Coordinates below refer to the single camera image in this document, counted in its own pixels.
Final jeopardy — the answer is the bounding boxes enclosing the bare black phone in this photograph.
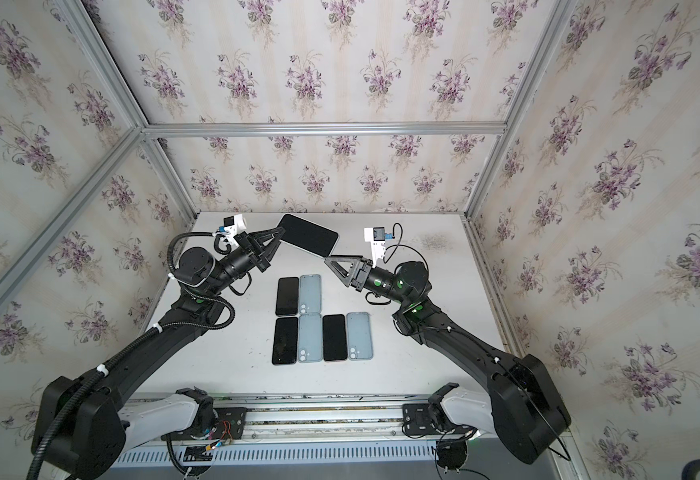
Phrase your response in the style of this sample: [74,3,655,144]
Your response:
[275,277,300,317]
[271,317,299,365]

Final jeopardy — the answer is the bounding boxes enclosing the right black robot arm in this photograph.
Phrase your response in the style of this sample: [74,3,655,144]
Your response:
[325,255,572,464]

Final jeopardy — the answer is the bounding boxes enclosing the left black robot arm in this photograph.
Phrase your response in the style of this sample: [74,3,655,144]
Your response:
[27,227,285,479]

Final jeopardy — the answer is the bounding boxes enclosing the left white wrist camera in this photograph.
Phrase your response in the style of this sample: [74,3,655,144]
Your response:
[214,213,247,254]

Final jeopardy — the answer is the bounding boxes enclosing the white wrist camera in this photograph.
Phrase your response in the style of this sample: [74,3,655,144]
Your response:
[214,213,247,254]
[364,227,395,267]

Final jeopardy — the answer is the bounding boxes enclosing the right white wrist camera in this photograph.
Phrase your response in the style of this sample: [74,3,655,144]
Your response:
[364,227,395,267]

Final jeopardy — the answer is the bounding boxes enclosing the aluminium cage frame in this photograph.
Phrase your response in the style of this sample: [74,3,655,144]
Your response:
[0,0,579,349]

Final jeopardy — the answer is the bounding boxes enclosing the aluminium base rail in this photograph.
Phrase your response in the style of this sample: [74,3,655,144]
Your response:
[119,383,502,450]

